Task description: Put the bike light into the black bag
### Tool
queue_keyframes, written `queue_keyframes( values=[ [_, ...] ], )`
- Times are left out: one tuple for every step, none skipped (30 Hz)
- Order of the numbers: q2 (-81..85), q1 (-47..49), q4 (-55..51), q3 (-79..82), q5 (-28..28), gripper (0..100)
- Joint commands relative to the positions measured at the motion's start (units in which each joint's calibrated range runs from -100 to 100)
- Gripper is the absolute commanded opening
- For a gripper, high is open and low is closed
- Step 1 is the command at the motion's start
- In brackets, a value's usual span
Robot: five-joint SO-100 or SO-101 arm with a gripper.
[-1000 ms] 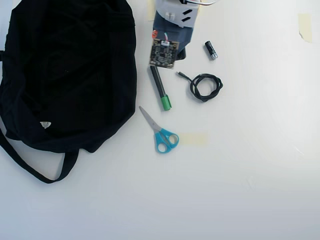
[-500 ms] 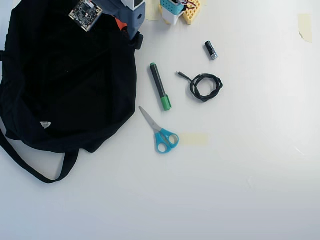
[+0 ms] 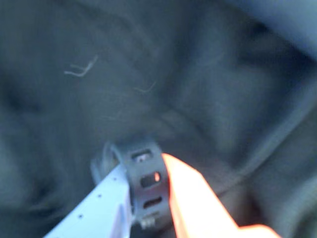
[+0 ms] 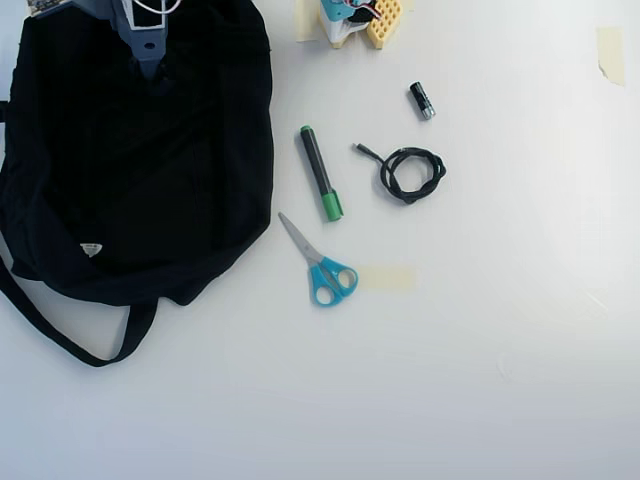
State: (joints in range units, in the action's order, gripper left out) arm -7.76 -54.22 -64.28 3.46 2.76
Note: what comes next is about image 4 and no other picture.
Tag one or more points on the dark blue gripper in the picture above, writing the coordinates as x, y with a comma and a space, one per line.
149, 49

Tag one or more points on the white grey cyan robot arm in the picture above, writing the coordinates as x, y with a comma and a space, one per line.
335, 10

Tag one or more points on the black fabric bag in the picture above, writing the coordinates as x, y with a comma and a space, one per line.
125, 175

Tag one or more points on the masking tape strip beside robot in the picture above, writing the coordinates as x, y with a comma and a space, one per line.
305, 25

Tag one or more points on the black marker with green cap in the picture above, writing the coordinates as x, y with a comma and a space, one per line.
315, 160

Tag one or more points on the small black flashlight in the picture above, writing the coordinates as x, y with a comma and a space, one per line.
422, 100

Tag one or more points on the short masking tape strip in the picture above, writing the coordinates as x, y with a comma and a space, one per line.
387, 279

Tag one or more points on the long masking tape strip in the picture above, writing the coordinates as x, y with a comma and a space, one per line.
611, 55

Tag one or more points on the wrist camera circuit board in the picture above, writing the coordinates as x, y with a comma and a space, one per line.
47, 5

